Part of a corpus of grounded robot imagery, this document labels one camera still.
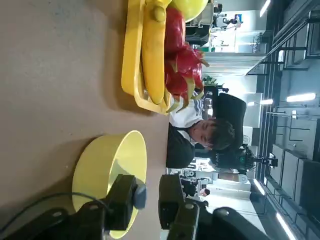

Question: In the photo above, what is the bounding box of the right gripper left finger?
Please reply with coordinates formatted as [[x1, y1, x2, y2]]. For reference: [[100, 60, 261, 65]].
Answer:
[[0, 174, 138, 240]]

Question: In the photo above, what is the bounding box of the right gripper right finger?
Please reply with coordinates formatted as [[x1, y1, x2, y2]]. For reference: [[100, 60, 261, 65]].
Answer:
[[158, 174, 209, 240]]

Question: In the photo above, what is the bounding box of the yellow bowl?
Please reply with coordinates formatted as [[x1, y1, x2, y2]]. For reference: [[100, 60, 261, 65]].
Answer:
[[71, 129, 148, 239]]

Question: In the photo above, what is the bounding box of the person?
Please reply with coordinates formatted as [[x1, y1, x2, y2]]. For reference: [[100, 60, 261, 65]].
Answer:
[[166, 98, 236, 170]]

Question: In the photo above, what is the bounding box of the black office chair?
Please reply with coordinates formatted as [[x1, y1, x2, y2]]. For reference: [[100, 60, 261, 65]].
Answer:
[[211, 91, 247, 154]]

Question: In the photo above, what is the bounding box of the red dragon fruit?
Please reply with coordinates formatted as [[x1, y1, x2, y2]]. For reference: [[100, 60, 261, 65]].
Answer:
[[163, 43, 211, 114]]

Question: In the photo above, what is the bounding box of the yellow banana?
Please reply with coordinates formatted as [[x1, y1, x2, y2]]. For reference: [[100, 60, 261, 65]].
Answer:
[[141, 4, 168, 105]]

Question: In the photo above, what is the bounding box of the yellow plastic tray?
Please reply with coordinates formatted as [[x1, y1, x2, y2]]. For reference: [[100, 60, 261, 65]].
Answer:
[[121, 0, 176, 116]]

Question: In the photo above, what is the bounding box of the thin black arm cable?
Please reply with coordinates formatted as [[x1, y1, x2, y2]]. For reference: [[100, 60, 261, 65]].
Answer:
[[0, 191, 106, 236]]

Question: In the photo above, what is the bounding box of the black camera rig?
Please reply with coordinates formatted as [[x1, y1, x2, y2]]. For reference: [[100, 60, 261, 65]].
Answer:
[[212, 146, 279, 176]]

